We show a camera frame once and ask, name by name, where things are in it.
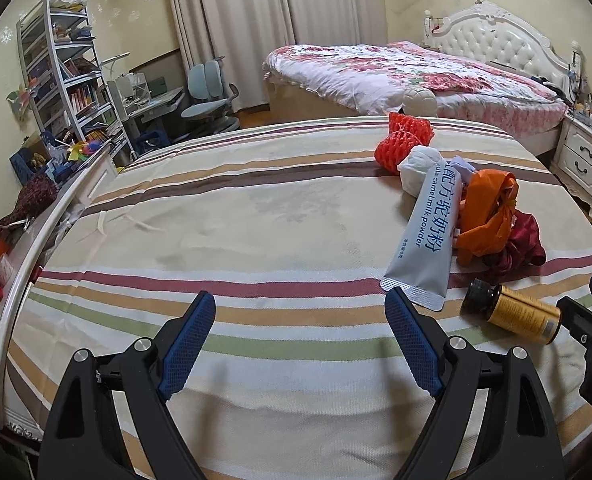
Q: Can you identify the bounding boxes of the colourful paper pinwheel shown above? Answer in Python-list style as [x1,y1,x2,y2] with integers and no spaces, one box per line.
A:
[6,87,34,121]

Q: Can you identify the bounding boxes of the orange plastic bag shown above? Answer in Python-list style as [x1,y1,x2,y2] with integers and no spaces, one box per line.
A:
[456,169,519,266]

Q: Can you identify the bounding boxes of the blue-grey desk chair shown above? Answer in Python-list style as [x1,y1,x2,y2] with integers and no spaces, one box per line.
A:
[180,59,242,136]

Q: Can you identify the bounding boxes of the blue plastic stool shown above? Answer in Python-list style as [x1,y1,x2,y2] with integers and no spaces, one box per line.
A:
[135,130,171,153]

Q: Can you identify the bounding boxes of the cream window curtain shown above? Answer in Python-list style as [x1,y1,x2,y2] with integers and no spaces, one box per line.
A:
[165,0,388,68]

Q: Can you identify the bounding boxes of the white tufted headboard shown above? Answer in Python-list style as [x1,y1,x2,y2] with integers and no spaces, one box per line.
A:
[422,2,584,96]

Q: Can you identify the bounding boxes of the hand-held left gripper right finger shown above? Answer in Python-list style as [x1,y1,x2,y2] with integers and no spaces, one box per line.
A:
[384,287,567,480]

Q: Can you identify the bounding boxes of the white curved bed rail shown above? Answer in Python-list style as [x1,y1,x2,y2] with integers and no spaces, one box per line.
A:
[0,145,122,431]

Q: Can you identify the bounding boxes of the white nightstand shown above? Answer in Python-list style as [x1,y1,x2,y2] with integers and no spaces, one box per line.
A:
[550,110,592,218]

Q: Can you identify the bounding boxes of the pale blue cloth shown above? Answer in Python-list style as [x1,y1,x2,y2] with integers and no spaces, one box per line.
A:
[446,156,477,186]

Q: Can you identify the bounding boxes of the white volleyball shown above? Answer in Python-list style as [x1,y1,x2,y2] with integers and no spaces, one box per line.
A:
[403,86,438,118]

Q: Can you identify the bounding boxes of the bed with floral cover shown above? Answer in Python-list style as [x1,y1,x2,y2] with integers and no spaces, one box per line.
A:
[262,40,568,138]

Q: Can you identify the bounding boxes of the colourful toy pile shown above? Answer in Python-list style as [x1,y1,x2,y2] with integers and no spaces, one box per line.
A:
[51,140,112,171]

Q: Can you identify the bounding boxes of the brown bottle yellow label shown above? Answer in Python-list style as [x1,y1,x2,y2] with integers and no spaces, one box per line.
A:
[460,281,562,346]

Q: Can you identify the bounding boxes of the grey study desk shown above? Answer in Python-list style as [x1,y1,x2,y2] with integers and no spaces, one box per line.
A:
[107,72,187,148]

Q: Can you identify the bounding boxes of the silver milk powder sachet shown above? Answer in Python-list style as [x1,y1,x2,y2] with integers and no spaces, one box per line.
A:
[380,162,464,312]

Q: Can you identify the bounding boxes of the orange foam fruit net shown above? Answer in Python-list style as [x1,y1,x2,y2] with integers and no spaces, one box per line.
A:
[374,111,434,177]

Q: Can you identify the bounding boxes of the white bookshelf with books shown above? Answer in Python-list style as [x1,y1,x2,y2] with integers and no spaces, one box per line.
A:
[16,0,127,156]

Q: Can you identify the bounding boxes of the blue plastic crate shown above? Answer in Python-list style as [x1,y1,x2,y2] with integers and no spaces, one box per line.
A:
[10,132,57,186]

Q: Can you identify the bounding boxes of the dark red cloth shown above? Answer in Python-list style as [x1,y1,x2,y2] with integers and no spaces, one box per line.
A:
[483,210,547,273]

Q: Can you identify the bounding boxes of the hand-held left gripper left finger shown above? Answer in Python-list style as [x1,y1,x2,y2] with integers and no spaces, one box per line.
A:
[38,290,217,480]

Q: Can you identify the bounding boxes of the maroon knitted item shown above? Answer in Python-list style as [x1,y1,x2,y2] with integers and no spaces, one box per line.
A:
[0,174,59,228]

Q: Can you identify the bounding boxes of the white desk lamp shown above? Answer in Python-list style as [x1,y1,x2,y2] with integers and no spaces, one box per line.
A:
[102,57,127,81]

